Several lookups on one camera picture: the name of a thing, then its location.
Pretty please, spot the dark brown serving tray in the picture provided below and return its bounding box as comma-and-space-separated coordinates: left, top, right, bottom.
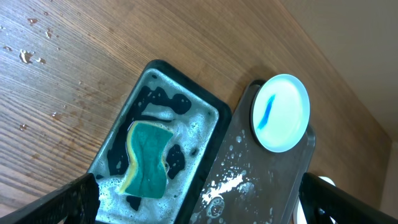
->
189, 80, 316, 223

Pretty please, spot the green yellow sponge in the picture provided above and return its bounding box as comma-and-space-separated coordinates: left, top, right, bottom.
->
118, 121, 174, 198

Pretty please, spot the black soapy water tub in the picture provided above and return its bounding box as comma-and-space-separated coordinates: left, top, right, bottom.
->
88, 60, 231, 223

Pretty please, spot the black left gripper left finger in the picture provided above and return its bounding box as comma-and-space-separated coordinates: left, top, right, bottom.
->
1, 173, 100, 224

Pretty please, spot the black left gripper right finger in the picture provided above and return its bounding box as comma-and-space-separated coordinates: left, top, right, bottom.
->
299, 172, 397, 224

